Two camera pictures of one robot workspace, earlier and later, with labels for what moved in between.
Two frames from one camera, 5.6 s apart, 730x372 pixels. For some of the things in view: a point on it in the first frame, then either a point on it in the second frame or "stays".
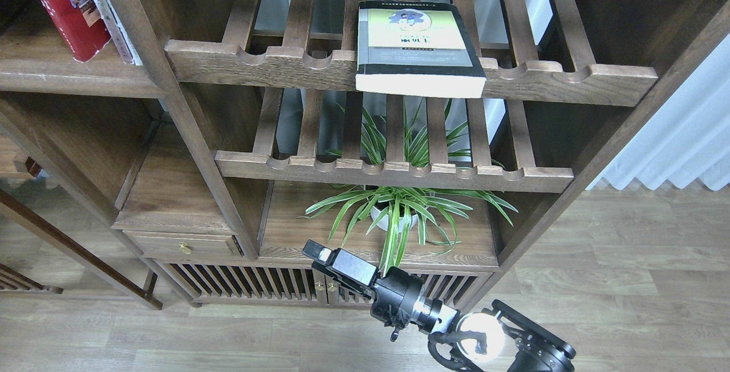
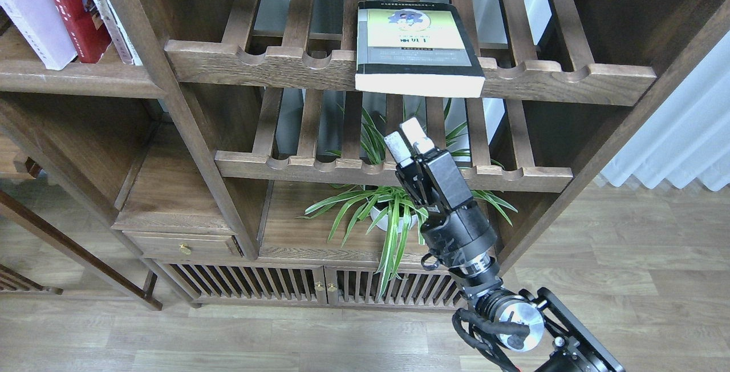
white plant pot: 383,222 stays
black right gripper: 397,291 -> 460,239
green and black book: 416,48 stays
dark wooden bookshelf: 435,117 stays
